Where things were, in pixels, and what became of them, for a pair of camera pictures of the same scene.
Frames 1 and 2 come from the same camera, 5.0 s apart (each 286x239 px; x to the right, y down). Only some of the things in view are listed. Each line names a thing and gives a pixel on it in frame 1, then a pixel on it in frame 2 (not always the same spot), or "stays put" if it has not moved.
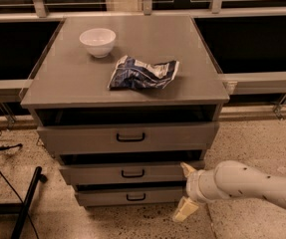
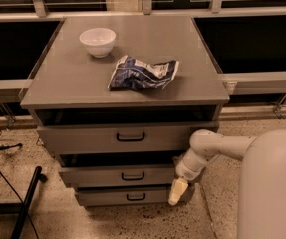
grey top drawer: x=151 y=137 stays put
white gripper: x=193 y=186 to x=184 y=173
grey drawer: x=139 y=173 stays put
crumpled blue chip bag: x=132 y=73 stays put
